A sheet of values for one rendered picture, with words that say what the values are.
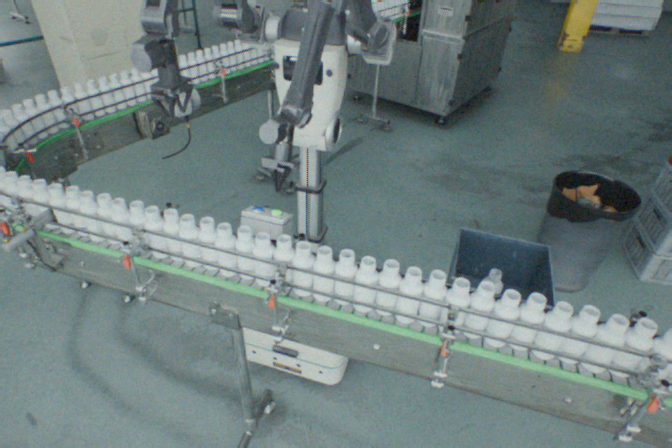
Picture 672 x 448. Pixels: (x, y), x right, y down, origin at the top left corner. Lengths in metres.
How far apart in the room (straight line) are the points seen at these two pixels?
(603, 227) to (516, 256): 1.09
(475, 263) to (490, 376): 0.60
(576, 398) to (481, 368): 0.24
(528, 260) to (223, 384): 1.49
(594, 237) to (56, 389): 2.85
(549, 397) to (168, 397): 1.66
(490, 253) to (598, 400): 0.64
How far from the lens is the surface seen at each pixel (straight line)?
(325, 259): 1.15
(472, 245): 1.72
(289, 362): 2.19
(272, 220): 1.34
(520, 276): 1.80
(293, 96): 1.25
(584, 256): 2.88
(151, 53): 1.22
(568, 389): 1.31
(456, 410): 2.30
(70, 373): 2.60
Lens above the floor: 1.91
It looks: 38 degrees down
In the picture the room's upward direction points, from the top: 3 degrees clockwise
